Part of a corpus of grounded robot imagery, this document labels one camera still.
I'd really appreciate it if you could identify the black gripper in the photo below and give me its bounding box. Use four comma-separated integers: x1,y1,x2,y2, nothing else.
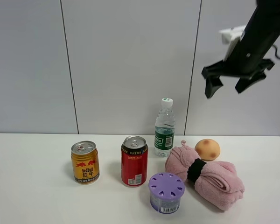
202,30,274,98

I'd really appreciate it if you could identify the brown potato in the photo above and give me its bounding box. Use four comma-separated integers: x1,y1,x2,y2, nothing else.
195,139,221,161

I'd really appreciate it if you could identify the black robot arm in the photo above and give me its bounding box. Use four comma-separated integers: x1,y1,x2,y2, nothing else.
202,0,280,98

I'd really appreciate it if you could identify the clear water bottle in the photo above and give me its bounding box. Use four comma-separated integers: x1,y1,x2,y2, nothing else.
154,98,175,157

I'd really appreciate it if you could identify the pink rolled towel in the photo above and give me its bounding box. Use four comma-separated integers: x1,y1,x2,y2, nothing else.
165,140,245,211

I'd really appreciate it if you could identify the red soda can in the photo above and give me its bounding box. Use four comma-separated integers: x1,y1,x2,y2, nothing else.
121,136,148,187

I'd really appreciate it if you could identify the purple air freshener jar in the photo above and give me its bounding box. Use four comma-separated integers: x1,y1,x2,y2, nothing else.
148,172,185,214

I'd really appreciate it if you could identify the gold Red Bull can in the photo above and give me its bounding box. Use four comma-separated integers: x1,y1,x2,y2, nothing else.
71,140,100,184

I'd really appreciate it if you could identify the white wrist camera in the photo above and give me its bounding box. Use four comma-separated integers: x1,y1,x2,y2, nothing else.
219,25,246,61

